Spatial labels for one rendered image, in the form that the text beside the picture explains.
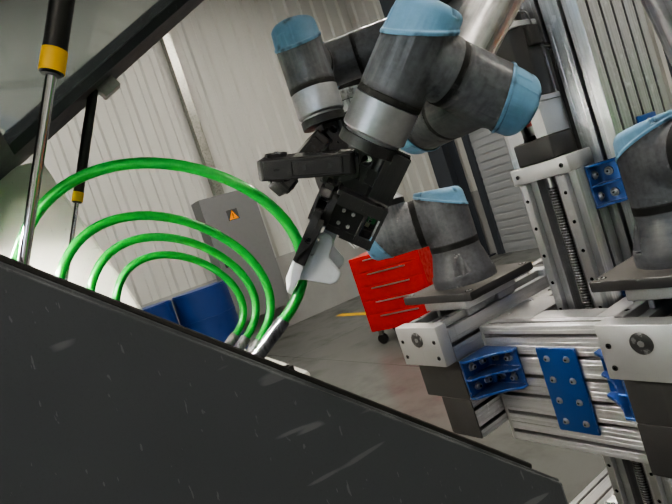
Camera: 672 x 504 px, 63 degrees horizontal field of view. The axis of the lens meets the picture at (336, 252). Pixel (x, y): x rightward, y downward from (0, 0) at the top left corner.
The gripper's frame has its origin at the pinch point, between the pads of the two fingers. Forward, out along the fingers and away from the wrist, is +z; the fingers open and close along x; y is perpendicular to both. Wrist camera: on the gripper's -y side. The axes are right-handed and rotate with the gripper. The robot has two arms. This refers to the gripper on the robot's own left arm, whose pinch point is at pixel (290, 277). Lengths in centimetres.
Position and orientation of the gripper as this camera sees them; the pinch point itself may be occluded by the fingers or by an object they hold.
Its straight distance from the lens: 69.5
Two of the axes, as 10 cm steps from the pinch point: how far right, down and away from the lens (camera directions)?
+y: 9.1, 4.0, 0.4
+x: 1.1, -3.3, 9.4
